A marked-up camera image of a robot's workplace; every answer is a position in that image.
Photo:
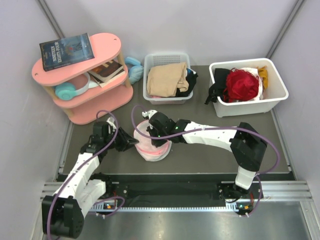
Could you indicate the red lace bra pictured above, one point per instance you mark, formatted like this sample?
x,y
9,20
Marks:
x,y
241,86

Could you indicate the black bra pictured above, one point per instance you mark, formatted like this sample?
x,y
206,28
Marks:
x,y
218,88

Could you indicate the light blue headphones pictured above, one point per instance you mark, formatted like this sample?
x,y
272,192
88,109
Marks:
x,y
135,69

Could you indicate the mustard yellow garment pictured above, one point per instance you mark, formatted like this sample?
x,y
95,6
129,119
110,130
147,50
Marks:
x,y
263,74

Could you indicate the white garment in bin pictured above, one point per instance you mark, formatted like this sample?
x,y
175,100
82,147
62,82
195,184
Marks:
x,y
254,72

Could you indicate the beige folded garment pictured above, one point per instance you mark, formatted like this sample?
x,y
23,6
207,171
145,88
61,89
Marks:
x,y
164,80

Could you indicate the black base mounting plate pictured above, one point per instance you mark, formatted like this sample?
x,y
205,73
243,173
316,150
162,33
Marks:
x,y
173,190

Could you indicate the white plastic bin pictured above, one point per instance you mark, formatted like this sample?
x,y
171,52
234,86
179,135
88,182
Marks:
x,y
275,92

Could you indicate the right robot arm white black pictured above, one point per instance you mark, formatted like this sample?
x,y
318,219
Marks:
x,y
247,148

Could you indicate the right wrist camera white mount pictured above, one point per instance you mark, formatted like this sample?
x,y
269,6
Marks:
x,y
148,114

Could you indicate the black garment in basket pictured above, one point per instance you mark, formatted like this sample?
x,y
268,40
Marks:
x,y
191,78

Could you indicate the grey perforated plastic basket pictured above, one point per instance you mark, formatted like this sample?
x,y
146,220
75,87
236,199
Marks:
x,y
159,59

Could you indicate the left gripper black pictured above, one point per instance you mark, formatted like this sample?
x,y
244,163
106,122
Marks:
x,y
126,141

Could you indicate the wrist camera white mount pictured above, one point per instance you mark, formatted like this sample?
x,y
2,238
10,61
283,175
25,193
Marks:
x,y
148,114
112,124

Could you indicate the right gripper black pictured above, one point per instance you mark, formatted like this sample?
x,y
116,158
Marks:
x,y
158,143

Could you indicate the aluminium rail with cable duct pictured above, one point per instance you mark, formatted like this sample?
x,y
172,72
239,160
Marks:
x,y
266,191

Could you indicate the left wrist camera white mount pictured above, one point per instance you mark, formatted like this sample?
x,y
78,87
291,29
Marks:
x,y
112,124

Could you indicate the pink three-tier shelf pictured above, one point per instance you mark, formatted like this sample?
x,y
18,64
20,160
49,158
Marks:
x,y
82,109

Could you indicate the teal white headphones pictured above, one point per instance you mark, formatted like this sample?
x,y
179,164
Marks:
x,y
67,91

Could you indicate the dark blue hardcover book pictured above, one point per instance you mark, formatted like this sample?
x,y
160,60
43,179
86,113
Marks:
x,y
66,51

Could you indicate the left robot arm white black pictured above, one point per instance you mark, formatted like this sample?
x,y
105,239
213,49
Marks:
x,y
64,212

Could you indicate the brown book on shelf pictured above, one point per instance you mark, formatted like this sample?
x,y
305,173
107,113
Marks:
x,y
106,73

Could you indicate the pink white mesh laundry bag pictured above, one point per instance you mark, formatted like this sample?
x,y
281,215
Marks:
x,y
148,151

